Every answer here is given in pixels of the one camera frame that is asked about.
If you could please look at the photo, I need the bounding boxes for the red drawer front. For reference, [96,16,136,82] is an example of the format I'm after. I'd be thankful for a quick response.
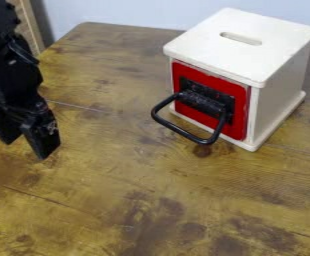
[171,61,251,141]

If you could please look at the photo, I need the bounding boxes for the black metal drawer handle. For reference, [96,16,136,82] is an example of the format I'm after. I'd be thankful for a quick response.
[151,77,235,145]

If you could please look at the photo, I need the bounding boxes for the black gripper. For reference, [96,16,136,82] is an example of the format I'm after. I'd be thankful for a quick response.
[0,46,60,160]

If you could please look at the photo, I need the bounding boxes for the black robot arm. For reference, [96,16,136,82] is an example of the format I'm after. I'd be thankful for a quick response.
[0,0,60,159]

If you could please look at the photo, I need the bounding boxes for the white wooden box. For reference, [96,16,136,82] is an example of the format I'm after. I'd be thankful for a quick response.
[163,8,310,151]

